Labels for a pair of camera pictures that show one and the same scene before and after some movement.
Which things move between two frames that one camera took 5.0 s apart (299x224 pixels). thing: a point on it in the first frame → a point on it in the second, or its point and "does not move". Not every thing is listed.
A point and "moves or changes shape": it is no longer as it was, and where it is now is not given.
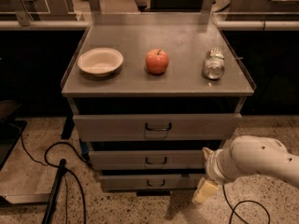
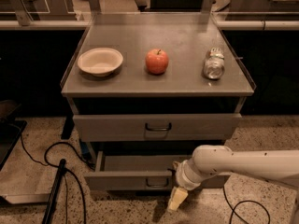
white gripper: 212,168 → 181,177
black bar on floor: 54,197 does not move
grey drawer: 146,160 moves or changes shape
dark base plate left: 10,131 does not move
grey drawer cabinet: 149,93 does not move
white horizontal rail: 84,24 does not move
